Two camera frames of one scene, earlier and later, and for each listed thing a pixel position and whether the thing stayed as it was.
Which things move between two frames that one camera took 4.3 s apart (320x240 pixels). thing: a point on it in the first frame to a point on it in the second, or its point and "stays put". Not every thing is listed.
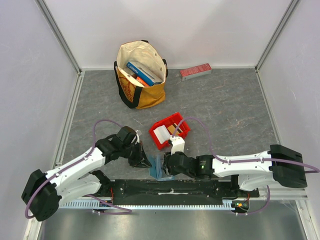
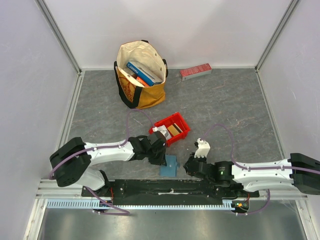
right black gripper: [169, 163] to [194, 165]
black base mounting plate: [211, 191] stays put
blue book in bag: [143, 73] stays put
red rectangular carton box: [195, 72] stays put
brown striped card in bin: [172, 128] stays put
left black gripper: [141, 160] to [161, 160]
